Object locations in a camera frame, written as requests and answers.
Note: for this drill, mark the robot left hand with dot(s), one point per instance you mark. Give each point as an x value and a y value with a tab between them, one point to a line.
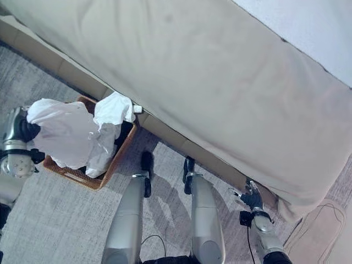
19	125

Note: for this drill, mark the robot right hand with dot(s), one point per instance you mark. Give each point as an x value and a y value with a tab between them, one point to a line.
253	196

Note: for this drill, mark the white garment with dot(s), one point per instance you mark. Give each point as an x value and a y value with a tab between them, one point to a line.
77	132

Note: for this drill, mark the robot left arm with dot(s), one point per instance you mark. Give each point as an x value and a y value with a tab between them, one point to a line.
16	165

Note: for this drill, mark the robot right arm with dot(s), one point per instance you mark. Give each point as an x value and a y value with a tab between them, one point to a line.
265	233

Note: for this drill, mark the robot right leg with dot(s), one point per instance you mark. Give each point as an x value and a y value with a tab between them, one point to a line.
200	214

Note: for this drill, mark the beige floor cushion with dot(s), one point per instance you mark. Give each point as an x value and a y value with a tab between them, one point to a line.
319	233

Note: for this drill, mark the brown woven basket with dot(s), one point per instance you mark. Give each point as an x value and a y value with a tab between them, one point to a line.
90	165

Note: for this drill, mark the grey woven rug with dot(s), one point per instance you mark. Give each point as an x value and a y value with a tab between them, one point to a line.
82	206

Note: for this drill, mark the black garment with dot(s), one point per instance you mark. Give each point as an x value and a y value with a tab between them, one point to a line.
123	134

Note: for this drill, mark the beige bed mattress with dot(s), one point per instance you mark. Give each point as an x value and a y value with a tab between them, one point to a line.
192	82

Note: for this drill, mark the wooden bed frame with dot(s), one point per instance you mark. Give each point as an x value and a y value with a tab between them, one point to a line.
123	104

